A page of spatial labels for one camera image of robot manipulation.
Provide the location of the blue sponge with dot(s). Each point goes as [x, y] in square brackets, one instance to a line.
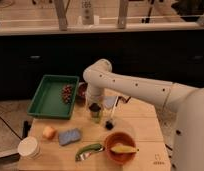
[69, 136]

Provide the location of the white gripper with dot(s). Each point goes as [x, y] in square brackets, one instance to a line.
[94, 95]

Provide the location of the orange bowl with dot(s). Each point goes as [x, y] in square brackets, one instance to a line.
[119, 138]

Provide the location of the black dish brush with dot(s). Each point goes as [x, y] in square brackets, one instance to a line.
[109, 123]

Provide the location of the white paper cup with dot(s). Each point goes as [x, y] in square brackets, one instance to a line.
[29, 147]

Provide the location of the green plastic tray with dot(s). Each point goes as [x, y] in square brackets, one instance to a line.
[47, 101]

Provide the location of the green pepper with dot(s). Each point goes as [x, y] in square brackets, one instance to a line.
[89, 148]

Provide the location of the silver spoon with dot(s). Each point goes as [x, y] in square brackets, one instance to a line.
[85, 155]

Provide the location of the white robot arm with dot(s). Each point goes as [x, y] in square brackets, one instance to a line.
[186, 101]

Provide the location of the yellow banana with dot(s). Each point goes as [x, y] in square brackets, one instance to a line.
[123, 149]

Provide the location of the bunch of red grapes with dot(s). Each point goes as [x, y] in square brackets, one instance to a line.
[66, 93]

